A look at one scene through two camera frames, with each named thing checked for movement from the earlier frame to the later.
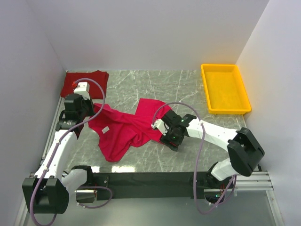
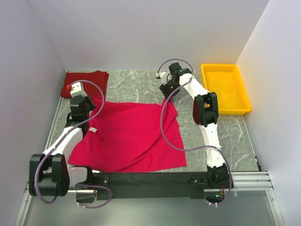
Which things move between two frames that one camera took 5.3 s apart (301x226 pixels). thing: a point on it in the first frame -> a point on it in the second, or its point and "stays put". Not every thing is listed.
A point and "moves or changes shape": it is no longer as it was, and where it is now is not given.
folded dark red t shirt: (96, 90) stays put
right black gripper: (166, 140) -> (164, 89)
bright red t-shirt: (117, 132) moves or changes shape
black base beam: (147, 185) stays put
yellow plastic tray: (225, 93) stays put
